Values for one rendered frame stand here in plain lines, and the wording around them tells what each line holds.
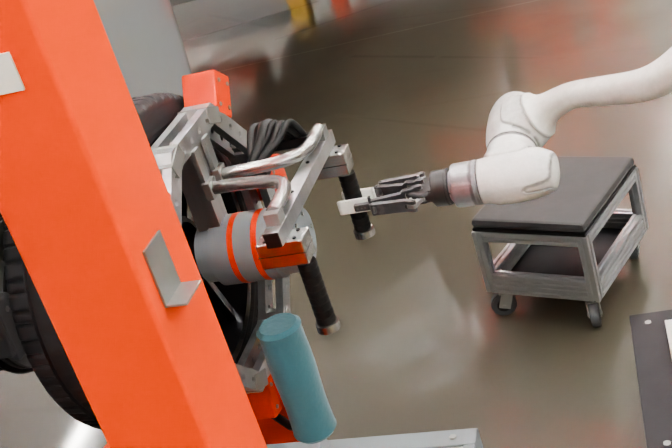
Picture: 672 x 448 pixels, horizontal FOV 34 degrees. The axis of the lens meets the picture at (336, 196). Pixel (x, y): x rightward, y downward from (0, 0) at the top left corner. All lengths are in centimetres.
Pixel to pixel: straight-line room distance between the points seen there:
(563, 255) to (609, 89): 129
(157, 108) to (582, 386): 139
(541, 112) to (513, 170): 16
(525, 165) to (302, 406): 63
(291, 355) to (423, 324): 131
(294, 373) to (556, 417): 96
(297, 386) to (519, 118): 69
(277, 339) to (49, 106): 84
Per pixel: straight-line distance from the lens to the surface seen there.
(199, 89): 223
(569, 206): 308
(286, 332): 208
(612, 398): 291
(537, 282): 315
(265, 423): 235
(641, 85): 205
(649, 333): 259
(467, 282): 351
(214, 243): 213
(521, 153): 215
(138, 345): 154
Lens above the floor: 178
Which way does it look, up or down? 24 degrees down
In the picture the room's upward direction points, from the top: 18 degrees counter-clockwise
